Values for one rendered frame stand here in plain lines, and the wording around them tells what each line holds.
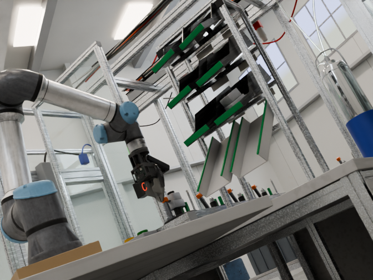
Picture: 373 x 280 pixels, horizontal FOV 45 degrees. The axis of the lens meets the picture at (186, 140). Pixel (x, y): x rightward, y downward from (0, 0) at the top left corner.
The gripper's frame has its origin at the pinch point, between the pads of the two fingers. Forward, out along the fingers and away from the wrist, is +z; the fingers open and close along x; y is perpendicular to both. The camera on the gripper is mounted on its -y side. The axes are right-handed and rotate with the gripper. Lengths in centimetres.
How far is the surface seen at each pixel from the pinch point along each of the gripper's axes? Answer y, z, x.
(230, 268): -304, 30, -189
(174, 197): -4.6, 0.8, 2.0
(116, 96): -20, -60, -18
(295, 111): -26, -9, 53
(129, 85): -81, -98, -55
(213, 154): -10.4, -6.8, 22.7
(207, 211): -0.6, 12.4, 16.6
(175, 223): 11.5, 12.7, 10.8
